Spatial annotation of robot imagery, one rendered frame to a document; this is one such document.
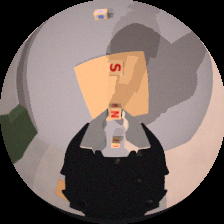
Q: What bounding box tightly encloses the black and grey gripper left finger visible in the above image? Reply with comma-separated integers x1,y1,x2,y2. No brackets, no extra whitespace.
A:
60,108,109,175

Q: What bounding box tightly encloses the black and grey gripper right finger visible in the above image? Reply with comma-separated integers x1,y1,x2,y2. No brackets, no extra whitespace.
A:
121,109,169,175

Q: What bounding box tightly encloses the peach flat mat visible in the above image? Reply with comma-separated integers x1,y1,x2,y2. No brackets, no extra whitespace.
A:
74,51,149,119

